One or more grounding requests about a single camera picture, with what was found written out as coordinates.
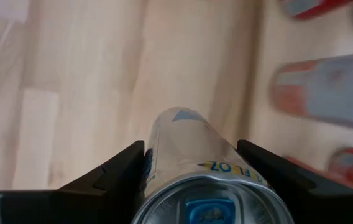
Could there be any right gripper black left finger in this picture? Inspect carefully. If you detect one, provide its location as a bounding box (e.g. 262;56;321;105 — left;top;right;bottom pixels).
0;139;145;224

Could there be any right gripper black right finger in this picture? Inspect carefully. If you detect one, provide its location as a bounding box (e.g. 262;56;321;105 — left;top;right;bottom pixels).
236;139;353;224

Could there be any silver blue slim can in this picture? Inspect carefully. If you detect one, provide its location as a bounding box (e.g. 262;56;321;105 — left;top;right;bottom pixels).
131;106;296;224

